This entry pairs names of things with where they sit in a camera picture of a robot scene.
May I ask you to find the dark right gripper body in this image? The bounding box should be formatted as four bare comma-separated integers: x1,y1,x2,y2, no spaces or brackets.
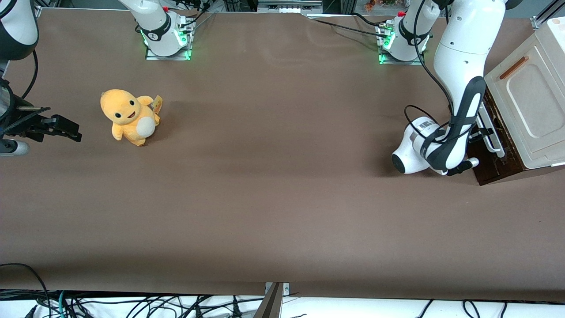
0,101,45,142

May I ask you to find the white drawer handle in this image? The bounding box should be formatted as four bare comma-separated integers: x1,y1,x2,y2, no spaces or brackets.
478,103,505,159

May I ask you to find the dark wood drawer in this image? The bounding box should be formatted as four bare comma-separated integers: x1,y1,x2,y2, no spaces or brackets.
466,88,527,186

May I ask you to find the beige drawer cabinet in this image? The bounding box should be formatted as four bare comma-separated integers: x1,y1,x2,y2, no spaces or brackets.
484,17,565,170

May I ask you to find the yellow plush toy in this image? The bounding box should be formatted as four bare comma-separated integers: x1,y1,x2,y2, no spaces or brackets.
100,89,163,147

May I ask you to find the brown table cover sheet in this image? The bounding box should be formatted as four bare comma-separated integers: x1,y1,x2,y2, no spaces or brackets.
0,8,565,303

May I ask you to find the dark angled beam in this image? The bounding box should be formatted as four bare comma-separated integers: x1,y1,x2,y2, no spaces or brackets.
253,283,284,318

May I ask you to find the grey electronic device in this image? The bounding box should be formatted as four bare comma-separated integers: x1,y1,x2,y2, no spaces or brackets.
257,0,324,14

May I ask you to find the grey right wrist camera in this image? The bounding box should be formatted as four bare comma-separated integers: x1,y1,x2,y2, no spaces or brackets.
0,139,30,157

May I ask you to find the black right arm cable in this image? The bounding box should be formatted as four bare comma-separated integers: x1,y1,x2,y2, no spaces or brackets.
20,49,39,100

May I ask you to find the orange drawer handle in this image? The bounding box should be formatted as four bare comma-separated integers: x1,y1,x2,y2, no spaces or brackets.
499,56,530,80

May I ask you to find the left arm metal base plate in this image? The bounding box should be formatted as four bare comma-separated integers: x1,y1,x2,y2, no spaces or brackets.
377,21,427,66

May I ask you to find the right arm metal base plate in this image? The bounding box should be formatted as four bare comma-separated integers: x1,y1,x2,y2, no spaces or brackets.
144,17,195,61

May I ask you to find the aluminium frame profile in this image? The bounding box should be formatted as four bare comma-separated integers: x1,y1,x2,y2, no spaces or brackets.
531,0,565,30

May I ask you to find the black looped cable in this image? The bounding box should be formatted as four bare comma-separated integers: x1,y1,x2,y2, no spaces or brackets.
0,263,52,318

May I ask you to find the grey metal bracket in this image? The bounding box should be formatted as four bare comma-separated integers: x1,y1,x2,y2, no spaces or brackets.
264,282,290,297

